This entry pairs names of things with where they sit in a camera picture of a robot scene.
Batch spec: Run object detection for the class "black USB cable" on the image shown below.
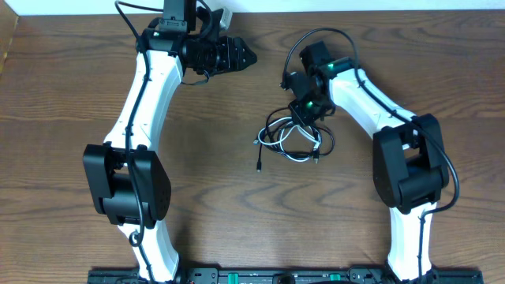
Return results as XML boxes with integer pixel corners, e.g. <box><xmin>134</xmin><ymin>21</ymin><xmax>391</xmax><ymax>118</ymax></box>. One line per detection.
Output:
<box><xmin>256</xmin><ymin>106</ymin><xmax>336</xmax><ymax>174</ymax></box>

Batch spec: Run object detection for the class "white USB cable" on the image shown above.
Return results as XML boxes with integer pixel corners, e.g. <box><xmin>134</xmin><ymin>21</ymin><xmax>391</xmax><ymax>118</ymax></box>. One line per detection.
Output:
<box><xmin>252</xmin><ymin>116</ymin><xmax>323</xmax><ymax>163</ymax></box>

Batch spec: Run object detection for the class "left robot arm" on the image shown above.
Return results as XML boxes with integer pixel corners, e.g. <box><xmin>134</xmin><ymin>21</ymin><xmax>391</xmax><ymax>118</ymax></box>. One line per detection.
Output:
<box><xmin>83</xmin><ymin>1</ymin><xmax>257</xmax><ymax>283</ymax></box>

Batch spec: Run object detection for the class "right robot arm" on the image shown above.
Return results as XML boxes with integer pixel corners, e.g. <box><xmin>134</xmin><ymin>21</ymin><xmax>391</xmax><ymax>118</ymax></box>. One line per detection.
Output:
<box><xmin>285</xmin><ymin>41</ymin><xmax>448</xmax><ymax>283</ymax></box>

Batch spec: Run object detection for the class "wooden panel at left edge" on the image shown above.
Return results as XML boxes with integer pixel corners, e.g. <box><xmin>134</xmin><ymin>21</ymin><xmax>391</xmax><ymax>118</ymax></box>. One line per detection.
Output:
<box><xmin>0</xmin><ymin>0</ymin><xmax>19</xmax><ymax>73</ymax></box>

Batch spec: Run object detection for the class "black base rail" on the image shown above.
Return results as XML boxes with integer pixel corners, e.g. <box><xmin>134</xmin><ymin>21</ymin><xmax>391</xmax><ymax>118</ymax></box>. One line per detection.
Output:
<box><xmin>86</xmin><ymin>267</ymin><xmax>484</xmax><ymax>284</ymax></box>

